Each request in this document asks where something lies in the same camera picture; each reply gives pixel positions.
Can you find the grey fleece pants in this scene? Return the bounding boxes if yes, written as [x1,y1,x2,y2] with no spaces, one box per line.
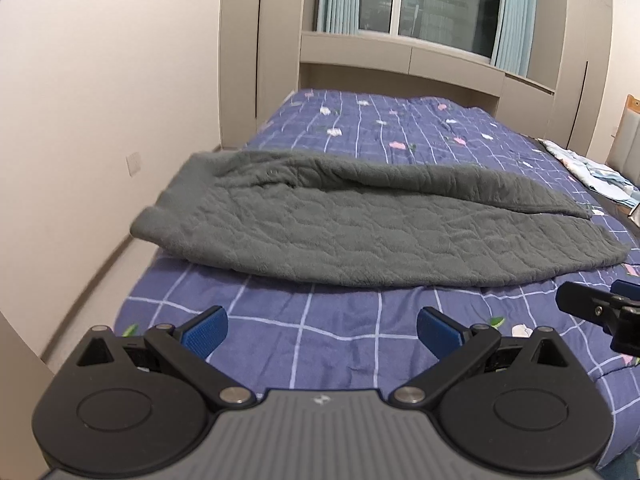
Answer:
[130,150,629,288]

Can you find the blue plaid floral quilt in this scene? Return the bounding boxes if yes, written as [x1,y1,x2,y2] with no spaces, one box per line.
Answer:
[115,89,639,479]

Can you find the white patterned pillow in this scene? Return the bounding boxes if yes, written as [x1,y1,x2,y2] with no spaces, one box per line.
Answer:
[539,139,639,208]

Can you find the grey padded headboard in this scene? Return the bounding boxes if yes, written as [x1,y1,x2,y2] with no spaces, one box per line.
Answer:
[606,94,640,186]

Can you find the beige right wardrobe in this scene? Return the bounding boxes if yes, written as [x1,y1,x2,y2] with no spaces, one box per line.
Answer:
[527,0,613,155]

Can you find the beige wardrobe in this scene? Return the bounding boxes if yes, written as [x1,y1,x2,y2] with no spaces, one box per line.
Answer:
[527,0,613,155]
[218,0,304,148]

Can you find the right light blue curtain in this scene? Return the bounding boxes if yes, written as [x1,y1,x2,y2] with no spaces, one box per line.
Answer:
[491,0,537,76]

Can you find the beige window shelf cabinet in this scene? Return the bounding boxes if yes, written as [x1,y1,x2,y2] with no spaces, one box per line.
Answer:
[299,32,554,117]

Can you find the beige left wardrobe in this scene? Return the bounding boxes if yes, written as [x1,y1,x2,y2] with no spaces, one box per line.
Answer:
[218,0,304,148]

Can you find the white wall socket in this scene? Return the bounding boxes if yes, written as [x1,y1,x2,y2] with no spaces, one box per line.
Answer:
[126,152,142,177]

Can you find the window with white frame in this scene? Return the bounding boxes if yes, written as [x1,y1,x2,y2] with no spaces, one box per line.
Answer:
[359,0,500,58]

